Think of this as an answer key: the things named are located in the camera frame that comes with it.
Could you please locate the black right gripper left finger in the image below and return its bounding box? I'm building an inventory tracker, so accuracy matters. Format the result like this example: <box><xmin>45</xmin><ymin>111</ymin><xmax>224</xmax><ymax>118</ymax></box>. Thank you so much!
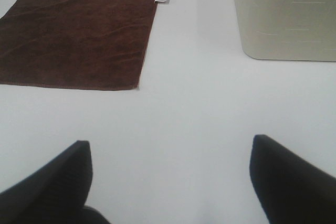
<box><xmin>1</xmin><ymin>141</ymin><xmax>108</xmax><ymax>223</ymax></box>

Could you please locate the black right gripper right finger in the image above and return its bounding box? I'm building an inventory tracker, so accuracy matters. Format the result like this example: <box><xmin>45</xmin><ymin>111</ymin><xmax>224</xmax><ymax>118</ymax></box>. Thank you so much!
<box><xmin>249</xmin><ymin>135</ymin><xmax>335</xmax><ymax>223</ymax></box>

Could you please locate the brown towel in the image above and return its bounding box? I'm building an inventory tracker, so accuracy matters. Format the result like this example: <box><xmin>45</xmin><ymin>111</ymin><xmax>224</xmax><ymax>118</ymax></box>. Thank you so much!
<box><xmin>1</xmin><ymin>0</ymin><xmax>157</xmax><ymax>91</ymax></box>

